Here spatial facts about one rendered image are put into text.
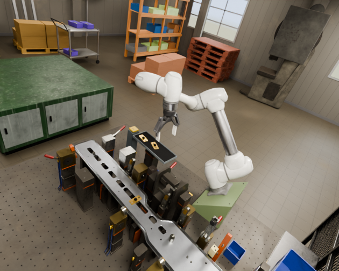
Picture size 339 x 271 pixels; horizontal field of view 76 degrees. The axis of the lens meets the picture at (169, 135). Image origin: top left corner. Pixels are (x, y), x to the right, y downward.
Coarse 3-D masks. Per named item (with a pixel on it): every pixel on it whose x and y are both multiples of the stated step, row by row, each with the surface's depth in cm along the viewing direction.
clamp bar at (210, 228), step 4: (212, 220) 115; (216, 220) 117; (208, 224) 120; (212, 224) 115; (216, 224) 117; (208, 228) 122; (212, 228) 119; (204, 232) 123; (208, 232) 122; (208, 236) 122; (204, 240) 124
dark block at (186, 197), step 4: (184, 192) 140; (180, 196) 137; (184, 196) 137; (188, 196) 138; (180, 200) 138; (184, 200) 135; (188, 200) 139; (180, 204) 139; (184, 204) 137; (176, 208) 144; (180, 208) 141; (176, 212) 145; (180, 212) 143; (176, 216) 146; (176, 220) 148
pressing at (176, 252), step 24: (96, 144) 178; (96, 168) 157; (120, 168) 161; (120, 192) 144; (144, 192) 148; (144, 216) 133; (168, 240) 124; (192, 240) 127; (168, 264) 114; (192, 264) 116; (216, 264) 119
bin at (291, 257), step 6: (288, 252) 116; (294, 252) 117; (282, 258) 117; (288, 258) 121; (294, 258) 118; (300, 258) 116; (276, 264) 122; (282, 264) 124; (288, 264) 122; (294, 264) 119; (300, 264) 116; (306, 264) 114; (276, 270) 120; (282, 270) 121; (288, 270) 121; (294, 270) 120; (300, 270) 117; (306, 270) 115; (312, 270) 112
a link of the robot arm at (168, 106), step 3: (165, 102) 123; (168, 102) 122; (171, 102) 122; (174, 102) 123; (177, 102) 124; (165, 105) 124; (168, 105) 123; (171, 105) 123; (174, 105) 124; (177, 105) 126; (165, 108) 125; (168, 108) 124; (171, 108) 124; (174, 108) 125
